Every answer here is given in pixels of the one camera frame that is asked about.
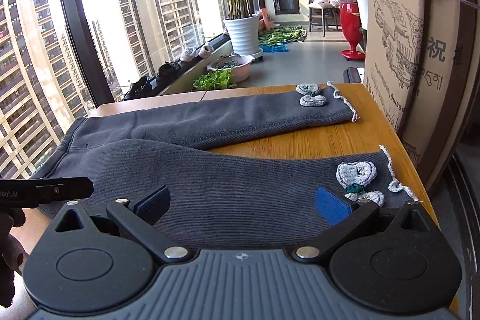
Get black shoe on sill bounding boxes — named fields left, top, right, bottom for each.
left=123, top=76, right=152, bottom=101

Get green leafy vegetable bunch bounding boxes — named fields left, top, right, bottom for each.
left=192, top=69, right=237, bottom=91

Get dark grey knit pants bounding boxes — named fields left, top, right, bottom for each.
left=35, top=85, right=414, bottom=249

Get pink basin with plants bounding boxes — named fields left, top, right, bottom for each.
left=207, top=54, right=255, bottom=84

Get black shoe near basin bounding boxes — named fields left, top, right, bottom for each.
left=155, top=62, right=182, bottom=84

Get wooden stool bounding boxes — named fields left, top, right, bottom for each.
left=308, top=2, right=340, bottom=37

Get white shoe on sill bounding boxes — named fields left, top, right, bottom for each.
left=180, top=47, right=197, bottom=62

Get large printed cardboard box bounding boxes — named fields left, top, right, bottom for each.
left=364, top=0, right=479, bottom=188

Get blue bag on floor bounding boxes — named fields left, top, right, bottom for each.
left=260, top=43, right=289, bottom=53

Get green vegetables on floor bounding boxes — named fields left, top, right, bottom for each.
left=259, top=26, right=308, bottom=46

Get red pedestal vase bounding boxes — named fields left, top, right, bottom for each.
left=339, top=2, right=365, bottom=61

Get pink shoe on sill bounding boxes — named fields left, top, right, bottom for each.
left=198, top=42, right=214, bottom=59

